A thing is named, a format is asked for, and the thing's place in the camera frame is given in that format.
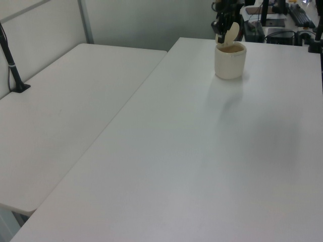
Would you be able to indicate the dark case with green part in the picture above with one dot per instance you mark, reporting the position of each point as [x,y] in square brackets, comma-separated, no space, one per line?
[253,31]

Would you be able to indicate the black electronics box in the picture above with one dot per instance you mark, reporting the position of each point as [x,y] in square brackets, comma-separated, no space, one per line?
[281,36]

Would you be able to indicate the wooden spoon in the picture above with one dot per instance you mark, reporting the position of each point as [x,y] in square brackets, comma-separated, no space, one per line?
[232,31]

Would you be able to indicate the black camera pole with base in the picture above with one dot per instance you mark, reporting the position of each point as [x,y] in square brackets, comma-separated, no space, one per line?
[10,60]

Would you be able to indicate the white ceramic cup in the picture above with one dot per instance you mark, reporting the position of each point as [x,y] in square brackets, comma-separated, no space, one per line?
[230,61]

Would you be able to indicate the grey partition post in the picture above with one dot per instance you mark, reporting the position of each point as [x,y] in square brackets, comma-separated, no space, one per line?
[85,21]

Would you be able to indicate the brown flat pad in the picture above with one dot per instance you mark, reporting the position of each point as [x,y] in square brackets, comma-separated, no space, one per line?
[253,10]

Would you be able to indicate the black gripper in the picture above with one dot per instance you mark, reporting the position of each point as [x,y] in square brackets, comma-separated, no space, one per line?
[227,8]

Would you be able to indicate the white side table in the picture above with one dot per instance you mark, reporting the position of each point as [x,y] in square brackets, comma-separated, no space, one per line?
[68,113]

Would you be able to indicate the black keyboard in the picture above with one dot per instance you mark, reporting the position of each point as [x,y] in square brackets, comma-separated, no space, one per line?
[300,15]

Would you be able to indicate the black clamp mount with pole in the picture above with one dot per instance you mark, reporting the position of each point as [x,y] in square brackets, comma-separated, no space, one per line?
[315,43]

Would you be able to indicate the black monitor stand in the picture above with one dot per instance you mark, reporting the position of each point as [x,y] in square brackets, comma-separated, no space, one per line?
[267,15]

